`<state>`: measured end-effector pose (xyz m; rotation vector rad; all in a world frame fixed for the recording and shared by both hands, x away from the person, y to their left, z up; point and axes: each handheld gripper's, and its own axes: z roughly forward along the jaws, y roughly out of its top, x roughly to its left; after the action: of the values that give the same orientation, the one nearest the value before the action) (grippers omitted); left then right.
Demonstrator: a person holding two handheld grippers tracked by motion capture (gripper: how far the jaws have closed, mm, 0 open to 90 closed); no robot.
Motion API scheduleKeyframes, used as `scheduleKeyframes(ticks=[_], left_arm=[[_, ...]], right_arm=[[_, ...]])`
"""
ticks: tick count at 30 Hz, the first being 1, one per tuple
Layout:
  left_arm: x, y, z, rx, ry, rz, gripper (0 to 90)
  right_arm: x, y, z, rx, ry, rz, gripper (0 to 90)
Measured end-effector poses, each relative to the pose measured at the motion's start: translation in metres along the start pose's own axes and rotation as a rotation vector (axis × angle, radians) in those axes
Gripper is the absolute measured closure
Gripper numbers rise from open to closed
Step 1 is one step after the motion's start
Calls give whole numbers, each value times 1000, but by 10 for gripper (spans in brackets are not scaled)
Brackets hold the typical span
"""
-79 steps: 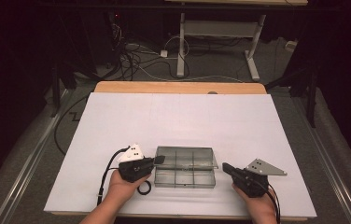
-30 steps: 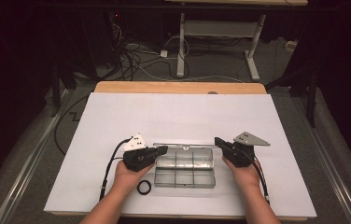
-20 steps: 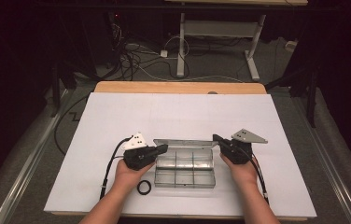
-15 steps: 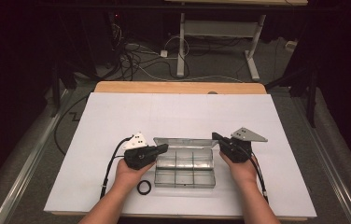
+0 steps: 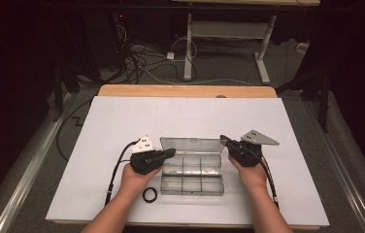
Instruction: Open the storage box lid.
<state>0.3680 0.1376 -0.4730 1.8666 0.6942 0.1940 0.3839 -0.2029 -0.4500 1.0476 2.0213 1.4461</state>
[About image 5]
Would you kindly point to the white table cover sheet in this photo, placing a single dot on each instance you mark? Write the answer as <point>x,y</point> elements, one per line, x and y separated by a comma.
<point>203,116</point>

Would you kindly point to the grey round table grommet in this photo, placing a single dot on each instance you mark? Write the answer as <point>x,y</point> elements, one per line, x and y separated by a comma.
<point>221,96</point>

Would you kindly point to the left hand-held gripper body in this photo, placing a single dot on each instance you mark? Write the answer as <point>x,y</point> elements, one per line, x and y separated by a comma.
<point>145,161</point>

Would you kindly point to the clear plastic compartment box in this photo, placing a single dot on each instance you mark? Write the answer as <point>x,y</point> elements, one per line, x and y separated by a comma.
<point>190,168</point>

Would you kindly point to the small white power adapter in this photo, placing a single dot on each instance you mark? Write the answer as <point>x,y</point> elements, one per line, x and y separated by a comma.
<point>170,55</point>

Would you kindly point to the black metal stand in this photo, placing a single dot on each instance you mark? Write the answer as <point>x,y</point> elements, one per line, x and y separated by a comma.
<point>324,103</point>
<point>57,97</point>

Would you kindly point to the person's left hand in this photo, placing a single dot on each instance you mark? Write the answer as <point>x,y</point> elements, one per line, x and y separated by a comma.
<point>133,181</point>

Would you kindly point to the white metal frame desk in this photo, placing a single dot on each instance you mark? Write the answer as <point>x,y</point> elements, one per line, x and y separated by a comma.
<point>229,30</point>

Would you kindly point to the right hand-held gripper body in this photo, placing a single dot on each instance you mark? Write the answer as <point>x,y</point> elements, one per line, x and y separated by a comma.
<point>248,153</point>

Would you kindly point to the aluminium floor rail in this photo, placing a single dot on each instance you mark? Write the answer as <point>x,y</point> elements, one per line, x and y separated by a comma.
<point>342,181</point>
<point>25,181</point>

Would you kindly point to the person's right hand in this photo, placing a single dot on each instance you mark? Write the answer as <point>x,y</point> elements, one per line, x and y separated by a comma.
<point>251,178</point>

